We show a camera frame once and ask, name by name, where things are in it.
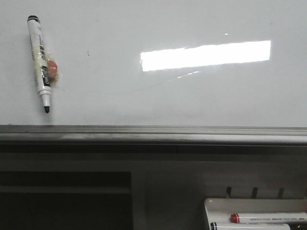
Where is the black capped whiteboard marker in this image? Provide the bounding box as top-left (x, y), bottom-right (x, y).
top-left (210, 222), bottom-right (290, 230)

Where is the black whiteboard marker with magnet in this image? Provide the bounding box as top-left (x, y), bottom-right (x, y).
top-left (27, 15), bottom-right (58, 114)

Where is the grey aluminium whiteboard frame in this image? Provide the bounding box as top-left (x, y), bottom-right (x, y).
top-left (0, 125), bottom-right (307, 152)

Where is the red capped whiteboard marker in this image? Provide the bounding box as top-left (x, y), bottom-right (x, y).
top-left (230, 211), bottom-right (307, 224)

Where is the white marker tray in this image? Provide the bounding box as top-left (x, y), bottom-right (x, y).
top-left (203, 189), bottom-right (307, 230)

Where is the white whiteboard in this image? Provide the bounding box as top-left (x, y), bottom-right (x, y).
top-left (0, 0), bottom-right (307, 127)

